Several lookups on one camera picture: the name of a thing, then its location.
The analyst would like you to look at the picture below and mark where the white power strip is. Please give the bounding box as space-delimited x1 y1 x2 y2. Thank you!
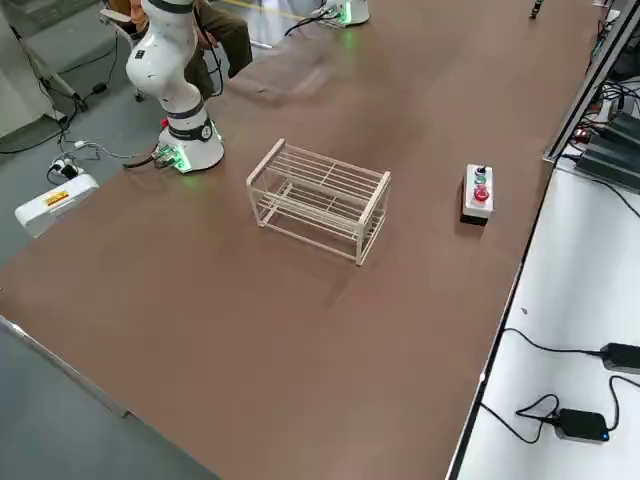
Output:
47 158 86 182

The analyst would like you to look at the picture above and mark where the white box with yellow label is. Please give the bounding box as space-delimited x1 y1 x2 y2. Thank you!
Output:
13 173 100 239

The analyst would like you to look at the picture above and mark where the white button control box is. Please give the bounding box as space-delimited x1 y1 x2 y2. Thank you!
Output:
459 163 496 225

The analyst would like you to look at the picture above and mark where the black adapter cable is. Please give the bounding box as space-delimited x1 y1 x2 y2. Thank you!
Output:
480 393 562 445
499 327 607 357

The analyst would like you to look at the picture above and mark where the person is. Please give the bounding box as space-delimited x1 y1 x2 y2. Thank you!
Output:
128 0 254 100

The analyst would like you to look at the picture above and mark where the white wire rack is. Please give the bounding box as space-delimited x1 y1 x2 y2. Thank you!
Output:
245 138 392 268

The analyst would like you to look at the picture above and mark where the black power adapter with light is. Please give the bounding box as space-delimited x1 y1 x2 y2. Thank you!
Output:
554 407 611 444

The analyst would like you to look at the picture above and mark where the large black power brick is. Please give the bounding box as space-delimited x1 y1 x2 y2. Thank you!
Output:
574 112 640 191

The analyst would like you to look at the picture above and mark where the aluminium frame rail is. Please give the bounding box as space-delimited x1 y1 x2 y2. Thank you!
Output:
542 0 640 164

